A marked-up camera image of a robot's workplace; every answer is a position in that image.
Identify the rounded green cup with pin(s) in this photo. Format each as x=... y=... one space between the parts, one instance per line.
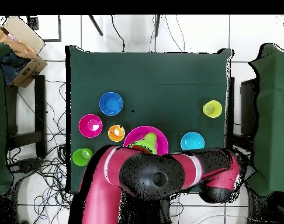
x=150 y=140

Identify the red cup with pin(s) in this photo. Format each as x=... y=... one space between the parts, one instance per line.
x=139 y=148

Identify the large pink bowl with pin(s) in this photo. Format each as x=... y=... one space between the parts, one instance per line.
x=161 y=142

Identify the orange cup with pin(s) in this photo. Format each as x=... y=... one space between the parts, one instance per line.
x=112 y=136

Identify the small cyan bowl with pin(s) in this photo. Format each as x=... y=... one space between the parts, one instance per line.
x=192 y=141

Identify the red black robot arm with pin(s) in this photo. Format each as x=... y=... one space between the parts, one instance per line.
x=102 y=186

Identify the small blue bowl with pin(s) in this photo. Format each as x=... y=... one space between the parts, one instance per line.
x=111 y=103

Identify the dark green tablecloth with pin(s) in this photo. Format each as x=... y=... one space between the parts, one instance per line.
x=151 y=81

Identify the small magenta bowl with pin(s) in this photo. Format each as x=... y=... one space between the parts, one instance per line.
x=84 y=126

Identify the tall green cup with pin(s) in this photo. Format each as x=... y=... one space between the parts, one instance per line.
x=77 y=157

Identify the yellow cup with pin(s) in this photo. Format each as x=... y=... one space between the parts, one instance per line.
x=215 y=109

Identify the black tripod leg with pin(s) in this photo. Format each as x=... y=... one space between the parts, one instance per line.
x=157 y=25
x=96 y=26

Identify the black box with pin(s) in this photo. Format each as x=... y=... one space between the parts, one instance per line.
x=248 y=107

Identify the grey chair base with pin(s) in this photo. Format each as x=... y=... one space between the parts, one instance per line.
x=27 y=164

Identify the cardboard box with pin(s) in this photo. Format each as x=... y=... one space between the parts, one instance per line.
x=27 y=72

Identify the black stool frame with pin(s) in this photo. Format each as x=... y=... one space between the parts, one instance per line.
x=40 y=112

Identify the black floor frame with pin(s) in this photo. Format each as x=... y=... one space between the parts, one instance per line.
x=59 y=30

